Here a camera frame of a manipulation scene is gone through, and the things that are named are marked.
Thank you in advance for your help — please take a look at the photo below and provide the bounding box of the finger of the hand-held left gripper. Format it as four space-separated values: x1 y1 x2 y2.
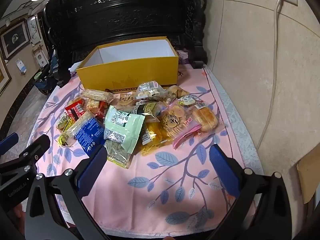
0 134 20 152
0 134 51 167

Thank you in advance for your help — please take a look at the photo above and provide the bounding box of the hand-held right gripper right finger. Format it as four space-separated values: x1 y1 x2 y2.
207 145 293 240

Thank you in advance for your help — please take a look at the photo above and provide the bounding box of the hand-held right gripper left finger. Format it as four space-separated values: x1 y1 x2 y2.
24 145 118 240

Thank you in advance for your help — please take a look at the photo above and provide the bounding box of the dark red bar packet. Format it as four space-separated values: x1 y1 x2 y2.
96 102 109 120

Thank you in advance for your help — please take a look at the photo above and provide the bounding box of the brown tea snack packet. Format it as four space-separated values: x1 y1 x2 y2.
117 92 137 109

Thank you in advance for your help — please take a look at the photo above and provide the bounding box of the yellow cardboard box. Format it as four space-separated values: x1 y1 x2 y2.
76 36 179 92

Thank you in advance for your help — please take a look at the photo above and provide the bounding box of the small yellow green packet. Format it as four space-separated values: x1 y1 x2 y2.
57 114 73 130

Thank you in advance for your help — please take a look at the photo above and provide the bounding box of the dark blue snack packet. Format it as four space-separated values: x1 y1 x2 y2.
75 117 105 155

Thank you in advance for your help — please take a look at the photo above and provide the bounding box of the yellow sesame bar packet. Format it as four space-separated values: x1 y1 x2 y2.
58 112 92 147

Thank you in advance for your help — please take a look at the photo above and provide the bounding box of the white lace table cover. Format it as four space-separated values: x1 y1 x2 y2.
202 65 265 180

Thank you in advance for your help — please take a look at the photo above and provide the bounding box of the light green snack packet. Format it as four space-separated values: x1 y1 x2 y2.
104 106 145 153

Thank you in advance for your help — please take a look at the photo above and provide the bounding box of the pink floral tablecloth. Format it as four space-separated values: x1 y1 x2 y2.
26 65 258 240

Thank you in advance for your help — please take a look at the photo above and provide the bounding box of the golden rice cracker packet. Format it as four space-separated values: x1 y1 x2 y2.
190 102 220 133

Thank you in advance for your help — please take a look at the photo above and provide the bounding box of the small crispy snack packet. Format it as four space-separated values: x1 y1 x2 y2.
86 99 105 114

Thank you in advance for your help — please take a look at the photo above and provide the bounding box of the pink rice cracker packet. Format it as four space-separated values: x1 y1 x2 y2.
160 102 202 148

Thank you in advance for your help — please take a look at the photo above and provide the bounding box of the yellow clear snack packet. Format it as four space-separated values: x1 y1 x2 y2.
141 120 175 156

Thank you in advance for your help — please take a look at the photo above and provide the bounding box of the brown crispy bar packet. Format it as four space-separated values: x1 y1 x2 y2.
81 89 114 103

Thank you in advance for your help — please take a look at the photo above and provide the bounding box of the small yellow white snack packet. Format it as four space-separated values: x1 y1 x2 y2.
177 95 195 105

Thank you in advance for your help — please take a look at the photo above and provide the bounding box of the black gold striped packet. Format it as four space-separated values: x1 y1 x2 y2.
132 102 165 117

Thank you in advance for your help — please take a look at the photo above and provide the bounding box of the white paper sheet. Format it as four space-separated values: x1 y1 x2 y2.
67 60 84 73

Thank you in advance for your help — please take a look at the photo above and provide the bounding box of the brown pastry packet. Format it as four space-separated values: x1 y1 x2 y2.
167 85 189 99

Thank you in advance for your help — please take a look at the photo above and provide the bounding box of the clear packet of white candies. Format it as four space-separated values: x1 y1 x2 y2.
136 81 168 99

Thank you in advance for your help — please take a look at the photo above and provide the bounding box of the dark framed picture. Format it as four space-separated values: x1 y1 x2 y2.
0 21 32 60

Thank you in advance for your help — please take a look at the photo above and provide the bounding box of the white flower framed picture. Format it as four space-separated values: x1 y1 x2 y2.
26 16 42 47

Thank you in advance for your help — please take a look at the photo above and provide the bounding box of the black carved wooden furniture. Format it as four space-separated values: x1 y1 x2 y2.
44 0 209 88

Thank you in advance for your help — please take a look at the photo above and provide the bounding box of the blue white wall holder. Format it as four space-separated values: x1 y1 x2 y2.
15 59 27 75

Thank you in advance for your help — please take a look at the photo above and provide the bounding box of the small wooden frame stand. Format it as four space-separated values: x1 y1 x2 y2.
32 45 49 68

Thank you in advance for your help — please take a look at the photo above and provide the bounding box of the white power plug cable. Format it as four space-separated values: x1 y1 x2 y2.
256 0 288 143

